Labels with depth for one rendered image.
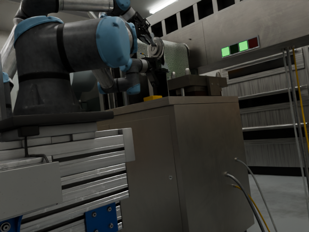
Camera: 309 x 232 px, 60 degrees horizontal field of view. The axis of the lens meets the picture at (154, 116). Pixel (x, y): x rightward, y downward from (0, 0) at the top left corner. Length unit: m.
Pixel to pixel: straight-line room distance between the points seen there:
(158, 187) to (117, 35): 0.92
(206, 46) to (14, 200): 1.60
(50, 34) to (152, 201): 1.02
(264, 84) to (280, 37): 1.95
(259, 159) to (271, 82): 0.97
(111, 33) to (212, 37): 1.30
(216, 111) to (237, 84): 2.22
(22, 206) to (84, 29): 0.38
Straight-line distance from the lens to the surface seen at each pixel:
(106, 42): 0.62
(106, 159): 0.68
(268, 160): 3.63
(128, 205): 1.59
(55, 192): 0.49
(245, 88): 3.67
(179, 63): 1.75
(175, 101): 1.25
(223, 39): 1.81
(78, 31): 0.64
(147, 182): 1.43
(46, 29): 0.67
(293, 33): 1.64
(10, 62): 1.30
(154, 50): 1.69
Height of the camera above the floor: 0.77
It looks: 2 degrees up
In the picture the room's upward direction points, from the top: 7 degrees counter-clockwise
